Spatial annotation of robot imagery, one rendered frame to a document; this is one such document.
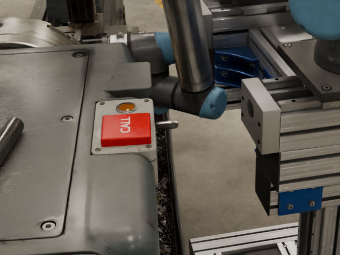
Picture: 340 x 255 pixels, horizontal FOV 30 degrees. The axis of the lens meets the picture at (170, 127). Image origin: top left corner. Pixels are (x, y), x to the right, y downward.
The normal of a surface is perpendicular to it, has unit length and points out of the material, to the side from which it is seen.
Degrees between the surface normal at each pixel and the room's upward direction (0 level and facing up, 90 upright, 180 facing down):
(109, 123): 0
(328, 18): 98
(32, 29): 18
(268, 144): 90
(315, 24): 97
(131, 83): 0
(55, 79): 0
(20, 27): 9
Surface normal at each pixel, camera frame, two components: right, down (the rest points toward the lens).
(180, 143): -0.04, -0.87
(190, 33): 0.21, 0.62
